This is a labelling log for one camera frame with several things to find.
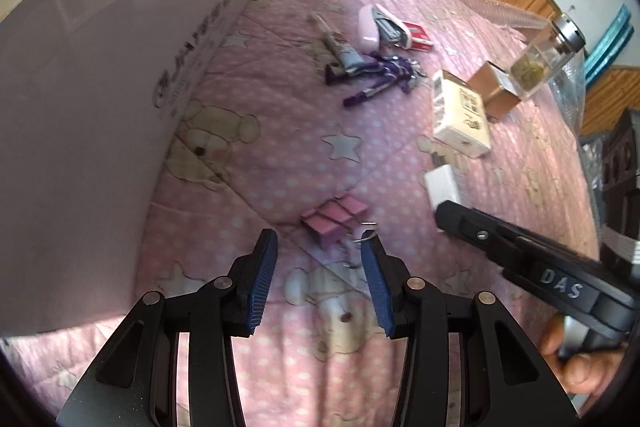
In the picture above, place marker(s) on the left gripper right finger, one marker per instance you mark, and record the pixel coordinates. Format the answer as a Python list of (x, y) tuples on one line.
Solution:
[(504, 379)]

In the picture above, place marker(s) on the white cardboard box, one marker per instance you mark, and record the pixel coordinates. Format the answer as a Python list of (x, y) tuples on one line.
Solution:
[(91, 94)]

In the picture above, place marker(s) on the person right hand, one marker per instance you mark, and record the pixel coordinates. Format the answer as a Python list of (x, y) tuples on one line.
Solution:
[(586, 373)]

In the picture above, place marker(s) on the clear plastic bag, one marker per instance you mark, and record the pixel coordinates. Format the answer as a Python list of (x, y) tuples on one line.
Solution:
[(568, 87)]

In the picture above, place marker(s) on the pink quilted bed cover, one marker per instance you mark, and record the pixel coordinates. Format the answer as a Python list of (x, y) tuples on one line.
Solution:
[(262, 139)]

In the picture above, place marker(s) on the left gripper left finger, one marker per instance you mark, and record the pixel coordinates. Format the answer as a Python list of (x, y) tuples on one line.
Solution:
[(133, 379)]

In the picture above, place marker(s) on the red staples box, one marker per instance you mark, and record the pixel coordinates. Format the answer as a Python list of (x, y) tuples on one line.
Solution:
[(414, 37)]

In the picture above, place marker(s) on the glass tea bottle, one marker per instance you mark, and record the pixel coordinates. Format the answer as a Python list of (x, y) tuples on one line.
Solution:
[(546, 54)]

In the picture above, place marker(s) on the purple pen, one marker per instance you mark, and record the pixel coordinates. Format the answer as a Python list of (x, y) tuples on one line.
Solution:
[(364, 95)]

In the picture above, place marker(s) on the teal plastic strips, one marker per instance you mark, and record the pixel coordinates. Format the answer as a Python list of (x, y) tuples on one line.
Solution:
[(609, 47)]

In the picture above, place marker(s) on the pink binder clips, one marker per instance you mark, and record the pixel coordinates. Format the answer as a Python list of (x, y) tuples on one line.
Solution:
[(340, 217)]

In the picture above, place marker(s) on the clear printed lighter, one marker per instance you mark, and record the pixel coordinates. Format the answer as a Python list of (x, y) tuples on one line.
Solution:
[(346, 54)]

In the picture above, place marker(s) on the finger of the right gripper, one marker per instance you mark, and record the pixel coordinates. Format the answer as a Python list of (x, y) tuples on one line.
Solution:
[(516, 250)]

